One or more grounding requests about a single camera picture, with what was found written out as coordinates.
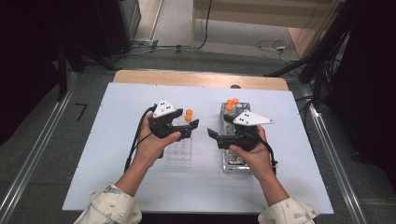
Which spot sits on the person's patterned sleeve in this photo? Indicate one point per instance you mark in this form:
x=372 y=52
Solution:
x=289 y=213
x=109 y=207

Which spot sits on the dark curtain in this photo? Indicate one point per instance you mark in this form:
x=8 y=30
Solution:
x=25 y=62
x=370 y=77

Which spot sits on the black metal stand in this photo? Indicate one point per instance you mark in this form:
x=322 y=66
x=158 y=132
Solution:
x=62 y=74

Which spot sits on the person's left hand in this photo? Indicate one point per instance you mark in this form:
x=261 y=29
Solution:
x=152 y=149

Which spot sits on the metal tube rack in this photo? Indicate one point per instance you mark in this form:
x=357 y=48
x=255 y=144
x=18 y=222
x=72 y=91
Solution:
x=232 y=165

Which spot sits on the grey power strip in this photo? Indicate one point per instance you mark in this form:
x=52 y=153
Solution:
x=146 y=42

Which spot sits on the orange-capped test tube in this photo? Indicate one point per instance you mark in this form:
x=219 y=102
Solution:
x=189 y=112
x=229 y=107
x=236 y=100
x=229 y=101
x=188 y=118

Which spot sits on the metal floor rail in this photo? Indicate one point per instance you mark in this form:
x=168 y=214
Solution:
x=339 y=174
x=37 y=149

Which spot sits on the black cabinet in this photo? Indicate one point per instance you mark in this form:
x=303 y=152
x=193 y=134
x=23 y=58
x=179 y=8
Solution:
x=112 y=28

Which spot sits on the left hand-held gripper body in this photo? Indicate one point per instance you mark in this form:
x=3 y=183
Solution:
x=165 y=126

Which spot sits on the white board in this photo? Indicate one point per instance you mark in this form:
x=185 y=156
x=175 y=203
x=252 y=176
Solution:
x=109 y=124

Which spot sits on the person's right patterned sleeve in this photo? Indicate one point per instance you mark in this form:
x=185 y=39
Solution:
x=289 y=213

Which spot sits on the person's left patterned sleeve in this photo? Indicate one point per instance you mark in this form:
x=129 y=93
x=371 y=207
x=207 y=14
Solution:
x=109 y=207

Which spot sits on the person's right hand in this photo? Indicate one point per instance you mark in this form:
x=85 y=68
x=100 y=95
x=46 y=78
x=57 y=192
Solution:
x=257 y=161

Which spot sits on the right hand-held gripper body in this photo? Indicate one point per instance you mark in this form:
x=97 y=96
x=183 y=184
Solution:
x=246 y=137

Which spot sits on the dark table grommet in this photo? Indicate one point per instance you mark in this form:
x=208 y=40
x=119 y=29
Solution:
x=235 y=86

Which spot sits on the clear plastic tube rack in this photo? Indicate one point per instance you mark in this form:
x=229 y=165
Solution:
x=180 y=155

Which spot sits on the wooden table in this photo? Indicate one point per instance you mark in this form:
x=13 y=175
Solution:
x=186 y=79

